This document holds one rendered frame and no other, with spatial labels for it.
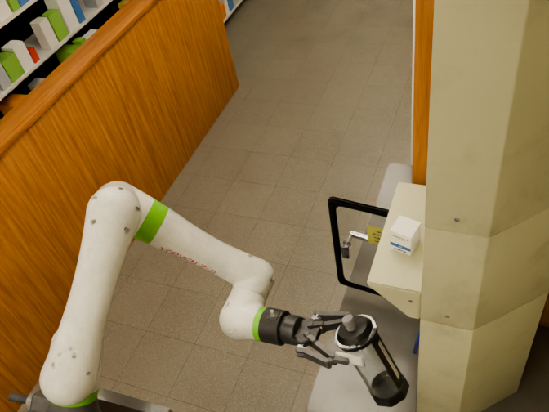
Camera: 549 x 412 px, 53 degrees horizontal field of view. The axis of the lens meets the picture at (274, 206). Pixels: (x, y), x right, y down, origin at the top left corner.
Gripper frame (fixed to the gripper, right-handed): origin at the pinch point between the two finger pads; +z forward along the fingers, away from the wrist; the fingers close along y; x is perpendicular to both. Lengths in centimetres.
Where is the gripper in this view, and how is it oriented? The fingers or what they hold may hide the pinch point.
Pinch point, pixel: (360, 343)
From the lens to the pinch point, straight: 140.3
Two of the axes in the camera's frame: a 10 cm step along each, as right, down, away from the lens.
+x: 2.4, 7.8, 5.7
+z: 8.8, 0.8, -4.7
